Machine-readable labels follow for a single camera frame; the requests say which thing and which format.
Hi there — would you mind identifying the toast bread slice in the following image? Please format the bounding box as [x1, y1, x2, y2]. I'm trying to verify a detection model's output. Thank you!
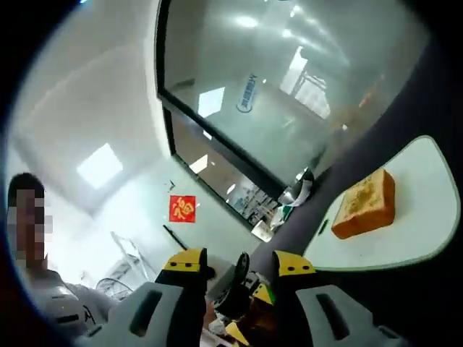
[331, 168, 396, 240]

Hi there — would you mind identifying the person's head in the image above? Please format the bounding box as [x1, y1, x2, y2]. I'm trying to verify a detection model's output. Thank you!
[7, 172, 54, 270]

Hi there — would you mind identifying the steel mixing bowl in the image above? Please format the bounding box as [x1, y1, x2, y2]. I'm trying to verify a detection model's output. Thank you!
[284, 168, 315, 209]

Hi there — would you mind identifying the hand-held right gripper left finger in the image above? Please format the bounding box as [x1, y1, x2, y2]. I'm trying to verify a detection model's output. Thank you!
[75, 247, 210, 347]

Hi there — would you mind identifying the red paper wall decoration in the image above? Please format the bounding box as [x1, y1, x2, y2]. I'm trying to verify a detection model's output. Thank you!
[169, 194, 197, 224]

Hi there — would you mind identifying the amber pepper bottle black cap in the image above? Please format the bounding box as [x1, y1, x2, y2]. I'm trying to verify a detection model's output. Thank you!
[208, 252, 278, 347]

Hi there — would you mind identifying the white cutting board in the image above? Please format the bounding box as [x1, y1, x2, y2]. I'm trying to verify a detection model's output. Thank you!
[302, 134, 457, 273]

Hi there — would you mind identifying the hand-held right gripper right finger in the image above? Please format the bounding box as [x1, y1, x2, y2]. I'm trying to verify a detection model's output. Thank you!
[271, 249, 410, 347]

